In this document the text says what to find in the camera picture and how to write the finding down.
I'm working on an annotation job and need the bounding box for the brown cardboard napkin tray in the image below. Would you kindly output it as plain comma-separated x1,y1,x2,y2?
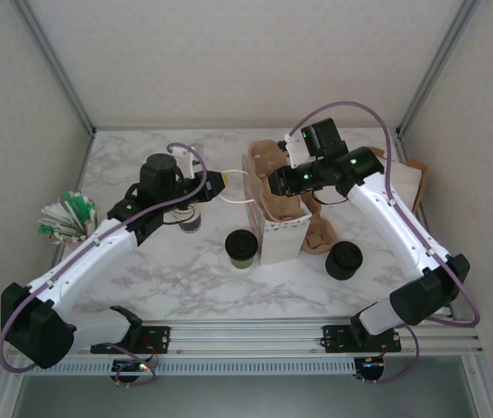
370,146,429,217

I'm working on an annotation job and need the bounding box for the striped paper cup stack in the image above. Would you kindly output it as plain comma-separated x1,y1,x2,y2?
172,202,204,235

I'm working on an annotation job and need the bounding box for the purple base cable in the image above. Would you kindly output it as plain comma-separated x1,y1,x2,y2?
98,343,160,388
353,320,420,387

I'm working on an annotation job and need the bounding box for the small black controller board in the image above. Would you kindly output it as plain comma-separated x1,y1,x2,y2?
355,356,387,380
113,359,160,378

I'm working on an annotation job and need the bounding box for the green paper coffee cup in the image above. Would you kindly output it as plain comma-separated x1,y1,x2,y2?
224,229,260,270

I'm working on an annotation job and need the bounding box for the aluminium frame post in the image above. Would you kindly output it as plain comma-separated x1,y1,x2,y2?
395,0,483,137
13,0,98,136

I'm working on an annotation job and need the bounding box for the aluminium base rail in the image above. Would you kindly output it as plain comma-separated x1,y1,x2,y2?
10,320,483,361

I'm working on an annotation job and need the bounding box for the animal print paper gift bag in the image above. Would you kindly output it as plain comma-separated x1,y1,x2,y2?
219,150,317,267

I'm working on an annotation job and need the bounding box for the white paper napkin stack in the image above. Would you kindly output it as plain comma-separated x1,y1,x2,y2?
388,161,422,211

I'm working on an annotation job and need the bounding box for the black plastic cup lid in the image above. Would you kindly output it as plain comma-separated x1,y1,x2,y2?
224,229,260,258

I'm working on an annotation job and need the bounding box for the grey slotted cable duct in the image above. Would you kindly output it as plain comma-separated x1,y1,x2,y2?
24,357,359,376

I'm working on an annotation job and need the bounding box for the paper wrapped straws bunch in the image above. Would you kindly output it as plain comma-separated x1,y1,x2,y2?
37,190,98,247

